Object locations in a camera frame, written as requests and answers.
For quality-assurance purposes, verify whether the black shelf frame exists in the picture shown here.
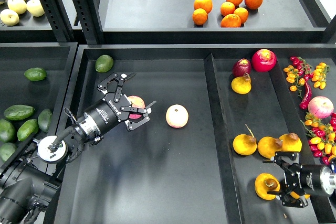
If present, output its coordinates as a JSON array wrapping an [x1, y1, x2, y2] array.
[[1, 0, 335, 44]]

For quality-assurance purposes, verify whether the black centre tray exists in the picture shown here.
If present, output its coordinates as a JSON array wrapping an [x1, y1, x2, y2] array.
[[55, 45, 335, 223]]

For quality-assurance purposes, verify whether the orange front bottom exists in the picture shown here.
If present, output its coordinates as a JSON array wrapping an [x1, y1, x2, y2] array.
[[220, 14, 242, 28]]

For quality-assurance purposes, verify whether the orange top left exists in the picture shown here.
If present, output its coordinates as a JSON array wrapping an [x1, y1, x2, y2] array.
[[193, 0, 213, 14]]

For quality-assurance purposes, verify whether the lower cherry tomato bunch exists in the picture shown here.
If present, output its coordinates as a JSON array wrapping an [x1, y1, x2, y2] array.
[[301, 112, 335, 166]]

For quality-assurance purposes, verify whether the black left tray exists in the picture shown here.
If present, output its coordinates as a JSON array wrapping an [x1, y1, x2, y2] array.
[[1, 42, 77, 139]]

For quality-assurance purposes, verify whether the pale yellow pink apple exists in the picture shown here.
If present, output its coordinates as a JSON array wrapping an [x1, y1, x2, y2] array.
[[165, 104, 189, 129]]

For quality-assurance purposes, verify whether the dark red small apple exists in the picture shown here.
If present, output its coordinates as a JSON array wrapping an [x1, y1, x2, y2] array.
[[232, 58, 251, 77]]

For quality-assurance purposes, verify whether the orange centre small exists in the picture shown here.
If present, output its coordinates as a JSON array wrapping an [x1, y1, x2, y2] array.
[[220, 2, 236, 17]]

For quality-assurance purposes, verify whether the green avocado tray corner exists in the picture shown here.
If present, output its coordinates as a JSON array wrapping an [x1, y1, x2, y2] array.
[[95, 55, 114, 73]]

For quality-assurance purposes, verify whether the red chili pepper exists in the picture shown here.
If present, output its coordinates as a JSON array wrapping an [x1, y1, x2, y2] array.
[[299, 82, 312, 110]]

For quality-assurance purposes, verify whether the pink red apple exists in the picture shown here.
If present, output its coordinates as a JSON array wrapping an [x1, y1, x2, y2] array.
[[128, 95, 145, 120]]

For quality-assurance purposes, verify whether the upper cherry tomato bunch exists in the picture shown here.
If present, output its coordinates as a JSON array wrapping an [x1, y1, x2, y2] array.
[[283, 56, 330, 98]]

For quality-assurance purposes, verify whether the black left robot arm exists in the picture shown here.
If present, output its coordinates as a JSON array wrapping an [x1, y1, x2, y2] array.
[[1, 73, 151, 223]]

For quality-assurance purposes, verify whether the pale yellow pear right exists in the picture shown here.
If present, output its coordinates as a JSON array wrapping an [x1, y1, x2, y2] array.
[[26, 0, 45, 17]]

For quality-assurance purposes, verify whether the dark green avocado left tray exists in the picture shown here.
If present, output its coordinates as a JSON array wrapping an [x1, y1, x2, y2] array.
[[4, 104, 35, 121]]

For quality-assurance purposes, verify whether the black tray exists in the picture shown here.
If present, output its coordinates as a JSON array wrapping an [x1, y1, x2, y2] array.
[[1, 42, 77, 139], [55, 45, 335, 223]]

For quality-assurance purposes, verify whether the pink apple far right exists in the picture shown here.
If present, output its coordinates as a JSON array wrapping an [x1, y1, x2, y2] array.
[[308, 96, 334, 119]]

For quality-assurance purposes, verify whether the cherry tomato bunch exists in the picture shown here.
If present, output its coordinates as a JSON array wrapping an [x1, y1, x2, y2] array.
[[283, 56, 330, 98], [301, 112, 335, 166]]

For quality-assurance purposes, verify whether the dark avocado left edge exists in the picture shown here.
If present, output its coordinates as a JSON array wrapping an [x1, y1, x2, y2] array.
[[0, 119, 16, 143]]

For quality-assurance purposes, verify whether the green avocado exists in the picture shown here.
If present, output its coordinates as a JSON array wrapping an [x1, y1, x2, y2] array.
[[0, 143, 17, 162]]

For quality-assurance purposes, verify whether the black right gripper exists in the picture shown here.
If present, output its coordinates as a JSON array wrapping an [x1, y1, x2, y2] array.
[[262, 151, 333, 208]]

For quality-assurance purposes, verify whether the green avocado left tray top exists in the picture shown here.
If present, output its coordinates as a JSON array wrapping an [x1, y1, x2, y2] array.
[[24, 67, 47, 81]]

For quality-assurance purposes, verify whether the green avocado left tray right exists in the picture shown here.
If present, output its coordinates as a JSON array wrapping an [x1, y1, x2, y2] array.
[[37, 109, 52, 133]]

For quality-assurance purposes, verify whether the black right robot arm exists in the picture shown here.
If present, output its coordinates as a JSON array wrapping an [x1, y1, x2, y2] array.
[[263, 151, 335, 208]]

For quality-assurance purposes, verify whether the pale yellow pear front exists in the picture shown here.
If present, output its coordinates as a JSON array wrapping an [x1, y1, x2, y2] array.
[[1, 9, 19, 26]]

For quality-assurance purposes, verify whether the green avocado left tray middle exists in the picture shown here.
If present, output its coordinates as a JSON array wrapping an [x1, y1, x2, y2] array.
[[17, 119, 39, 142]]

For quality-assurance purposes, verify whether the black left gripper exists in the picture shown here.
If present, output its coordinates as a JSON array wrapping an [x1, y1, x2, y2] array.
[[84, 73, 157, 133]]

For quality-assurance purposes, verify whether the orange lower left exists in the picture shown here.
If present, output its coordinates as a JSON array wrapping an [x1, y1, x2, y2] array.
[[192, 8, 208, 26]]

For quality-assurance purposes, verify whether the orange middle right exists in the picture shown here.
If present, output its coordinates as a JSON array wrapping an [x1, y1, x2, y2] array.
[[234, 7, 249, 24]]

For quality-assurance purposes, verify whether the yellow pear brown top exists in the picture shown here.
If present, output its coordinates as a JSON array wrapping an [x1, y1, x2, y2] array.
[[279, 133, 302, 152]]

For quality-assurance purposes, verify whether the red apple right tray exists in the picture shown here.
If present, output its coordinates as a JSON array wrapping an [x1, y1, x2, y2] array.
[[251, 49, 277, 72]]

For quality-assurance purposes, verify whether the yellow pear right tray bottom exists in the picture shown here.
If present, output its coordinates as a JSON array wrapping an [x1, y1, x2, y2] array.
[[290, 191, 310, 199]]

